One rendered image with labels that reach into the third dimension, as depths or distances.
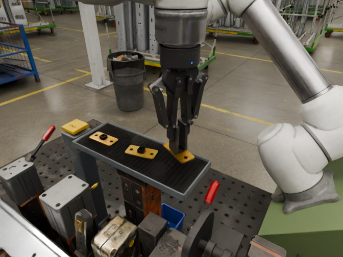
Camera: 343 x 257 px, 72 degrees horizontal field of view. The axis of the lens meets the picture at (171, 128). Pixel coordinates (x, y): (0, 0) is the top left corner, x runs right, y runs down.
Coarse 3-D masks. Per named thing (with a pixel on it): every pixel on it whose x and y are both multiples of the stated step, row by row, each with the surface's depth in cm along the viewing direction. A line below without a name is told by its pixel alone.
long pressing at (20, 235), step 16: (0, 208) 68; (0, 224) 63; (16, 224) 63; (32, 224) 63; (0, 240) 59; (16, 240) 59; (32, 240) 59; (48, 240) 59; (16, 256) 56; (48, 256) 56; (64, 256) 56
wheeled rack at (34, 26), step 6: (48, 0) 752; (30, 24) 765; (36, 24) 780; (42, 24) 773; (48, 24) 785; (54, 24) 789; (0, 30) 687; (6, 30) 699; (18, 30) 709; (30, 30) 735
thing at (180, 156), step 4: (164, 144) 57; (168, 144) 57; (168, 148) 56; (180, 148) 55; (172, 152) 55; (180, 152) 55; (184, 152) 55; (188, 152) 55; (176, 156) 54; (180, 156) 54; (184, 156) 54; (188, 156) 54; (192, 156) 54; (180, 160) 52; (184, 160) 52; (188, 160) 52
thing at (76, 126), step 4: (76, 120) 78; (80, 120) 78; (68, 124) 76; (72, 124) 76; (76, 124) 76; (80, 124) 76; (84, 124) 76; (88, 124) 77; (64, 128) 74; (68, 128) 74; (72, 128) 74; (76, 128) 74; (80, 128) 74; (84, 128) 76; (68, 132) 74; (72, 132) 72; (76, 132) 73
